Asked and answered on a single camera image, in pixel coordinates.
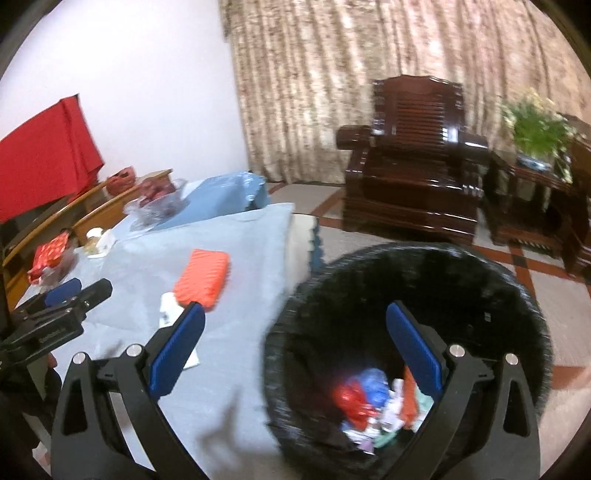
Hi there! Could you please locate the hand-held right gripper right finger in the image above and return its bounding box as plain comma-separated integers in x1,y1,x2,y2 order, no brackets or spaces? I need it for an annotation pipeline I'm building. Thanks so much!
385,301,542,480

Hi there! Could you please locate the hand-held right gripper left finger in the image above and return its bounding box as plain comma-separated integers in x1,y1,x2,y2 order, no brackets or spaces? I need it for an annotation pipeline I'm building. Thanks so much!
51,302,208,480

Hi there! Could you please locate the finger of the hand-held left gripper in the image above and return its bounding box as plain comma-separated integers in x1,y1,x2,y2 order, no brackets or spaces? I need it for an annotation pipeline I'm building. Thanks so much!
16,278,84,313
54,278,113,320

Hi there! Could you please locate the green cloth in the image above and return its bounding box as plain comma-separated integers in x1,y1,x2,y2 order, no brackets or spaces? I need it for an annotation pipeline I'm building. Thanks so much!
413,385,435,419

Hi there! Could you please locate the black trash bin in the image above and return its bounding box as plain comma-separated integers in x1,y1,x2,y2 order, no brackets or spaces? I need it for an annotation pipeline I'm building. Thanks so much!
261,242,553,470

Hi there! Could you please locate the red patterned box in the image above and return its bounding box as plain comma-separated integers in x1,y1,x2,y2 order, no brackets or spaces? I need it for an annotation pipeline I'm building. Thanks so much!
26,233,71,285

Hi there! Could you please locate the white paper packet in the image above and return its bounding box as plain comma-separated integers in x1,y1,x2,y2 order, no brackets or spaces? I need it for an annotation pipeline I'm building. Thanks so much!
158,292,200,371

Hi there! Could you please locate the orange foam net sleeve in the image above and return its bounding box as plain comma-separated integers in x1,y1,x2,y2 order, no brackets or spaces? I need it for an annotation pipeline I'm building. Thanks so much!
399,364,417,428
174,248,231,313

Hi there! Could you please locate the white cup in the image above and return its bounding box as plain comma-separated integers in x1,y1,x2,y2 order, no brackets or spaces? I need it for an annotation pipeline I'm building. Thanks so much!
83,227,117,258

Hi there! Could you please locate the blue plastic wrapper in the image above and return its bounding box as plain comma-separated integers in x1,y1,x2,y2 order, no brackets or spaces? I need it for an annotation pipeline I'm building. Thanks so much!
360,368,392,408

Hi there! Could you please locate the red plastic wrapper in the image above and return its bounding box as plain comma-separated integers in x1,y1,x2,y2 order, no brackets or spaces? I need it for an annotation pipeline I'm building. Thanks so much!
333,381,376,428

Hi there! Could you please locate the light wooden bench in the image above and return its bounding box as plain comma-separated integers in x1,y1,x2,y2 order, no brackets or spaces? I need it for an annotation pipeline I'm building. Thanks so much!
0,168,174,298

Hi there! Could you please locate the plastic bag of red dates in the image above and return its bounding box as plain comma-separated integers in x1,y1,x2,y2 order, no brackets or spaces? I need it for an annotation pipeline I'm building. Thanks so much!
124,178,188,232

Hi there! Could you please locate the light blue tablecloth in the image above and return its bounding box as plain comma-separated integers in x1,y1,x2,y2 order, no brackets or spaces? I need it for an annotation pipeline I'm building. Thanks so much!
14,203,297,480

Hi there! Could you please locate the red basket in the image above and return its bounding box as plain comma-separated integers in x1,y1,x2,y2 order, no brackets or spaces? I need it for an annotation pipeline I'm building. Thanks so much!
106,166,138,195

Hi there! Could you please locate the red cloth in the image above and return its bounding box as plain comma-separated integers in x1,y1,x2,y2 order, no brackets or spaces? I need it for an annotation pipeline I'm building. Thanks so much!
0,95,105,223

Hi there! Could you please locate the cream cushion with teal edge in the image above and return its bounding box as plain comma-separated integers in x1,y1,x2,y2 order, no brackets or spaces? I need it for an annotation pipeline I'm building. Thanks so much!
285,216,325,283

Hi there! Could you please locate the blue gift bag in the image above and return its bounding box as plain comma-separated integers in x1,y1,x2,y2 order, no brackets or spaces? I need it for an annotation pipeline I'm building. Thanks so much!
164,172,271,228

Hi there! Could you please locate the dark wooden side table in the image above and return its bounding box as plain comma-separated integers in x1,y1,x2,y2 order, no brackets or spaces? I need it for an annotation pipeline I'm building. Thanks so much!
484,150,574,260

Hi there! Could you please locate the blue white plant pot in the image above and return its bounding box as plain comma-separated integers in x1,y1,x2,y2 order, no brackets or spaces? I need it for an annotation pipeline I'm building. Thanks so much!
517,154,556,172

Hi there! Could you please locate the green flowering plant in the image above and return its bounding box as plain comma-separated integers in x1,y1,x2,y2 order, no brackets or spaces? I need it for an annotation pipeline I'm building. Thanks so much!
502,90,574,161

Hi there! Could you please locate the beige patterned curtain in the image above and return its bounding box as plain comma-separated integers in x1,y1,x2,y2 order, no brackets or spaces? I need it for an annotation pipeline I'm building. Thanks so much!
219,0,591,186

